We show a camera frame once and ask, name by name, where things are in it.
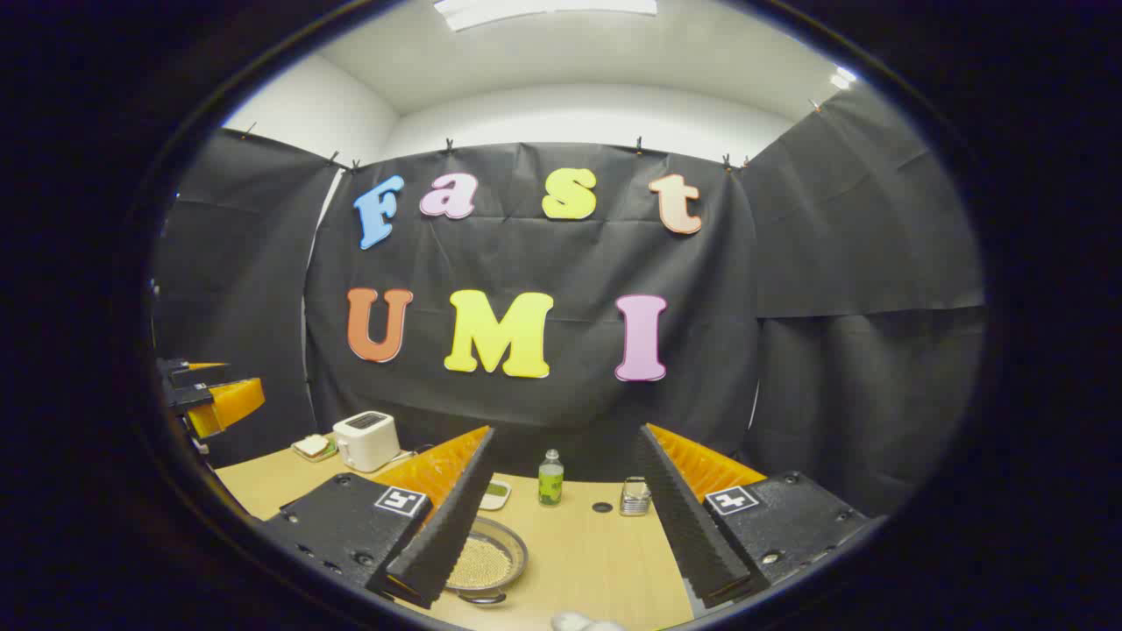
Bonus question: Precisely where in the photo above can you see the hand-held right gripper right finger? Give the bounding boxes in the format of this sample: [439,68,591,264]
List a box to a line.
[633,423,869,608]

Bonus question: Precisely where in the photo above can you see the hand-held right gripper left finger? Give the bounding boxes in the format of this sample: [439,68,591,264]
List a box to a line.
[260,426,498,610]

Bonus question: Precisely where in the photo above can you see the stainless steel pot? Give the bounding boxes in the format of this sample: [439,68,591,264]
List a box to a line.
[444,517,529,606]

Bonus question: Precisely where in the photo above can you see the pile of soybeans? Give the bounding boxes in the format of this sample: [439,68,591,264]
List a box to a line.
[447,536,514,590]

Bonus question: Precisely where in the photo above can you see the plate with bread slice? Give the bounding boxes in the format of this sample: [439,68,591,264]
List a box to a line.
[291,433,339,463]

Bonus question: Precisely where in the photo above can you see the white toaster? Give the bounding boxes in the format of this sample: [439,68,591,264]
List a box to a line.
[332,411,401,473]

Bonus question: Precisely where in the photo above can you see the green label drink bottle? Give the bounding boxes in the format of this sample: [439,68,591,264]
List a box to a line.
[538,449,565,507]

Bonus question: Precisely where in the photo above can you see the ceiling light panel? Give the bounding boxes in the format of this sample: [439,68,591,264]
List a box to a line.
[434,0,658,32]

